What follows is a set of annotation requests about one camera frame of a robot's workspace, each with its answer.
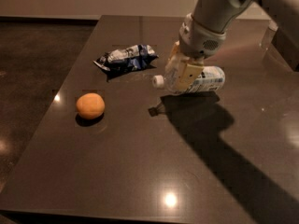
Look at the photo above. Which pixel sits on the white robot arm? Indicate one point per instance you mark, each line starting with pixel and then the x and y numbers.
pixel 216 16

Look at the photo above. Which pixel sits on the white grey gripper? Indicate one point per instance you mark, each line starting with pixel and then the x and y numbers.
pixel 198 44

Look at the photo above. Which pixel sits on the blue label plastic water bottle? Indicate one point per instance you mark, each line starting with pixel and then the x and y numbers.
pixel 211 78

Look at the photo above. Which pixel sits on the crumpled blue chip bag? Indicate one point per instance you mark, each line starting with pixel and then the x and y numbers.
pixel 134 58

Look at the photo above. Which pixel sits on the orange round fruit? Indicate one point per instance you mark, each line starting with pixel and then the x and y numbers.
pixel 90 106

